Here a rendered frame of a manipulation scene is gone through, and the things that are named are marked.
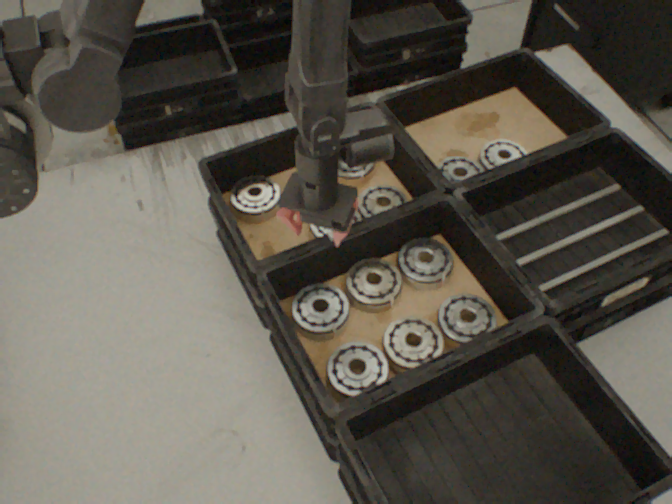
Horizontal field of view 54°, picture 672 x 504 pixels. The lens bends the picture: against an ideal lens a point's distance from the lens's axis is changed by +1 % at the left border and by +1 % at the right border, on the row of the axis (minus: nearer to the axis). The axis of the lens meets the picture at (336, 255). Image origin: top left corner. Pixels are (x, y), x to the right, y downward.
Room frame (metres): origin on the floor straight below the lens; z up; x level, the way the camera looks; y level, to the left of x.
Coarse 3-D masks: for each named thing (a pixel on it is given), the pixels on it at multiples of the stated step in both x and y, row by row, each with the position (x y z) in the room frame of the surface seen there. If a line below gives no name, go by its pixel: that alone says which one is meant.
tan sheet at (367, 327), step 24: (456, 264) 0.74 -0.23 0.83; (408, 288) 0.68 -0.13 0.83; (456, 288) 0.68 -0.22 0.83; (480, 288) 0.68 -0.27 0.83; (288, 312) 0.63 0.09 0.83; (360, 312) 0.63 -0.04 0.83; (384, 312) 0.63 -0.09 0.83; (408, 312) 0.63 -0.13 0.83; (432, 312) 0.63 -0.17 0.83; (336, 336) 0.58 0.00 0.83; (360, 336) 0.58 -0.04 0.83; (312, 360) 0.53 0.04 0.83
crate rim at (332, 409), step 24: (480, 240) 0.72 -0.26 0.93; (288, 264) 0.67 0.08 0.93; (504, 264) 0.66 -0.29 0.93; (264, 288) 0.62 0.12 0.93; (528, 288) 0.61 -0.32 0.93; (528, 312) 0.56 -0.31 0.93; (288, 336) 0.53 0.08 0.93; (480, 336) 0.52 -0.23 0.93; (432, 360) 0.48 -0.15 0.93; (312, 384) 0.45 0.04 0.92; (336, 408) 0.40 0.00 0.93
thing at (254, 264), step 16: (352, 112) 1.06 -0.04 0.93; (256, 144) 0.97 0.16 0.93; (400, 144) 0.97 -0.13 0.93; (208, 160) 0.92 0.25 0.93; (416, 160) 0.92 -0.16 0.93; (208, 176) 0.88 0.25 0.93; (432, 176) 0.87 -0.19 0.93; (432, 192) 0.83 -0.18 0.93; (224, 208) 0.80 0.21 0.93; (400, 208) 0.79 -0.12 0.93; (352, 224) 0.76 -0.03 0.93; (240, 240) 0.72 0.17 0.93; (320, 240) 0.72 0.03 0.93; (272, 256) 0.69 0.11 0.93; (256, 272) 0.67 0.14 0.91
